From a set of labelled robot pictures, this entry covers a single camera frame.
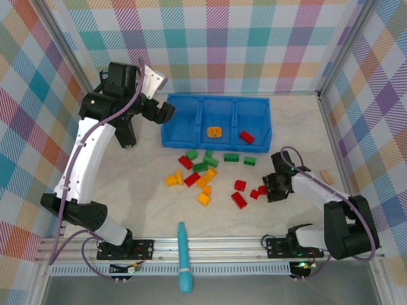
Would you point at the yellow lego brick grey underside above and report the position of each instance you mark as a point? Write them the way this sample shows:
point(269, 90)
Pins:
point(214, 131)

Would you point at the aluminium corner post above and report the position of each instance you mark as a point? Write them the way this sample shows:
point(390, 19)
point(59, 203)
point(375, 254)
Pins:
point(71, 52)
point(345, 47)

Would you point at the small red lego brick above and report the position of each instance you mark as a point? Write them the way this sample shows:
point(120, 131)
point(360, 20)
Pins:
point(262, 189)
point(254, 194)

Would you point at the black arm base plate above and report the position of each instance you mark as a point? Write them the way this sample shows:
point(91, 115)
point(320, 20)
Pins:
point(276, 248)
point(143, 249)

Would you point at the teal pen-shaped tool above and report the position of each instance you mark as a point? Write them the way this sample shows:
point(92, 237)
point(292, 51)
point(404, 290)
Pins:
point(184, 254)

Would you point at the small green lego brick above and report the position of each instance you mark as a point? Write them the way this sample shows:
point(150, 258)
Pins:
point(209, 153)

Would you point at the small wooden block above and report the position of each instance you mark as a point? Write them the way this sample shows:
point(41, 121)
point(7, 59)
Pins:
point(327, 177)

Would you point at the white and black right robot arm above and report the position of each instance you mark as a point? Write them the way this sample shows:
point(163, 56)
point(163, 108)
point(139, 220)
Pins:
point(318, 190)

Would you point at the small orange lego brick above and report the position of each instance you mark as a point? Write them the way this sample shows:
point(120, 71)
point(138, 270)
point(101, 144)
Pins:
point(207, 190)

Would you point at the blue three-compartment bin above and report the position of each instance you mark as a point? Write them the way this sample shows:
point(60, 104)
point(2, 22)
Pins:
point(184, 127)

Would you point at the dark green lego brick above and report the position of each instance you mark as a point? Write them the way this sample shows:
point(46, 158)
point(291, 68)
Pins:
point(199, 167)

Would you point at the wide aluminium base rail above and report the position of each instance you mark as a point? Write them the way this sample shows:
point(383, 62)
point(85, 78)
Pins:
point(222, 249)

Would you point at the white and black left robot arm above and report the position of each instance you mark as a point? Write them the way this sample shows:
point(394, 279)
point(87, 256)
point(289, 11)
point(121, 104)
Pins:
point(82, 159)

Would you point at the thin aluminium rail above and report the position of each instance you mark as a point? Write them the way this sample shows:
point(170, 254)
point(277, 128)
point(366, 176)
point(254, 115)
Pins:
point(286, 93)

